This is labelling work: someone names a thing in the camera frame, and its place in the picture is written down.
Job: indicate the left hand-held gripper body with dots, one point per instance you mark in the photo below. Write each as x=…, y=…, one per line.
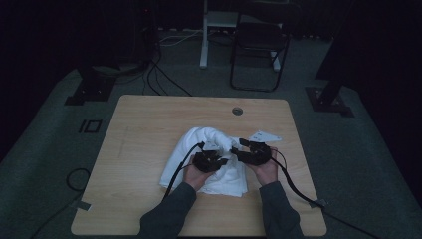
x=207, y=161

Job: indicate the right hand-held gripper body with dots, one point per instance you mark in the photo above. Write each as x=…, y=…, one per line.
x=257, y=154

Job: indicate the white pleated skirt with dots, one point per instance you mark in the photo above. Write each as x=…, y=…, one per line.
x=219, y=179

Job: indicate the person's left hand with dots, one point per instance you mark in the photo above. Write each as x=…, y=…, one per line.
x=195, y=177

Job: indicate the person's right hand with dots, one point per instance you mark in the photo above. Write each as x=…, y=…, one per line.
x=267, y=174

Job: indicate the grey round table grommet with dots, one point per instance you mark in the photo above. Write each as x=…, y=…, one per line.
x=237, y=111

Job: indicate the grey tape piece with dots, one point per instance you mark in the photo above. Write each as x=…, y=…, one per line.
x=83, y=205
x=319, y=203

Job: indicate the black stand with flat base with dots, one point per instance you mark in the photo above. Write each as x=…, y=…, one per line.
x=328, y=99
x=89, y=89

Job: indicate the black folding chair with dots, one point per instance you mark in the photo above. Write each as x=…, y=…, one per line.
x=260, y=36

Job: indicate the black computer tower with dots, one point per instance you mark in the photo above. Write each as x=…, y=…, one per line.
x=144, y=33

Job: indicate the white desk frame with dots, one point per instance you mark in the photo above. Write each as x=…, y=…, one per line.
x=203, y=49

